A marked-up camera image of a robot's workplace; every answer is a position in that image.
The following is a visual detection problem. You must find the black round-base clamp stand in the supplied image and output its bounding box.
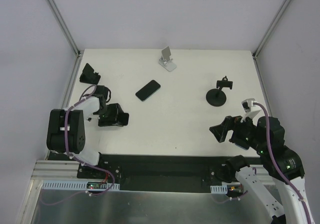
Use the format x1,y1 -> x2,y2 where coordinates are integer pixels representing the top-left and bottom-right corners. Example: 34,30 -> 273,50
205,76 -> 233,107

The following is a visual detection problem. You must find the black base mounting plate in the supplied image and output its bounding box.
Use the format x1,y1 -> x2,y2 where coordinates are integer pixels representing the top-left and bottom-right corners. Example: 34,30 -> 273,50
76,154 -> 229,194

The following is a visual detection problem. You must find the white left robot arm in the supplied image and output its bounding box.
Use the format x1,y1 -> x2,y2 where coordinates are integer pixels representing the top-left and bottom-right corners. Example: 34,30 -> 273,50
46,84 -> 129,179

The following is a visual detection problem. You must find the aluminium frame rail right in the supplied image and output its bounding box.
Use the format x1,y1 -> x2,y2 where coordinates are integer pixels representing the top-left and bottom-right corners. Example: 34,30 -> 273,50
252,0 -> 293,60

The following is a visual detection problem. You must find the white folding phone stand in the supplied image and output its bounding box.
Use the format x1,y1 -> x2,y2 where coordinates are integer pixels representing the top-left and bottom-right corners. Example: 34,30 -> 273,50
158,46 -> 177,72

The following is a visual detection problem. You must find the white slotted cable duct right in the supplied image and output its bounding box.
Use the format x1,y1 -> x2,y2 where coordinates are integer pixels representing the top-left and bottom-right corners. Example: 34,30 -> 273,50
210,184 -> 228,195

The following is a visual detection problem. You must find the white slotted cable duct left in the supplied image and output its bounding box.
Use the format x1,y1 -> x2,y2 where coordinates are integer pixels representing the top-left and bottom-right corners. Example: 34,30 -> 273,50
42,180 -> 120,192

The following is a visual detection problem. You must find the black smartphone with teal edge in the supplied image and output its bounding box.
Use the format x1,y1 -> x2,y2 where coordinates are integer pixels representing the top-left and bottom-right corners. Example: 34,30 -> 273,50
135,80 -> 161,102

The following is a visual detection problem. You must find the aluminium frame rail left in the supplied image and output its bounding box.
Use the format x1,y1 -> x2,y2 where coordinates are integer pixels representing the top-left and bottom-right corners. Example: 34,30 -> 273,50
45,0 -> 81,57

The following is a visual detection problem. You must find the smartphone with blue edge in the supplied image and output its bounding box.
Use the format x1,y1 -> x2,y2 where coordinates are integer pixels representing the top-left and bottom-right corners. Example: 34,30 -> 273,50
233,139 -> 250,150

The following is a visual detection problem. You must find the aluminium frame rail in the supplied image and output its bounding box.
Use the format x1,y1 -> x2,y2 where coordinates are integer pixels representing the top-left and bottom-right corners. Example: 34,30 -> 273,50
45,0 -> 81,57
252,0 -> 293,60

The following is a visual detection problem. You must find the white slotted cable duct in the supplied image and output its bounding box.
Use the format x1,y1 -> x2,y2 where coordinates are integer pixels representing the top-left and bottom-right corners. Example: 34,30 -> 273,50
210,184 -> 228,195
42,180 -> 120,192

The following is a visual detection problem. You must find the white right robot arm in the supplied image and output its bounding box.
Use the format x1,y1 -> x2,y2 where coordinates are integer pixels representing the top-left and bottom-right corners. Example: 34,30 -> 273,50
209,116 -> 314,224

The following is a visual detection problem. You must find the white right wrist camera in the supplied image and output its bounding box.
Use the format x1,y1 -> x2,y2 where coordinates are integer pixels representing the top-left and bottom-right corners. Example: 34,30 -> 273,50
241,98 -> 262,123

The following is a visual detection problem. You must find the black folding phone stand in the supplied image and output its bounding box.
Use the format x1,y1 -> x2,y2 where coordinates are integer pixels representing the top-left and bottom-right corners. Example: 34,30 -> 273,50
79,63 -> 101,85

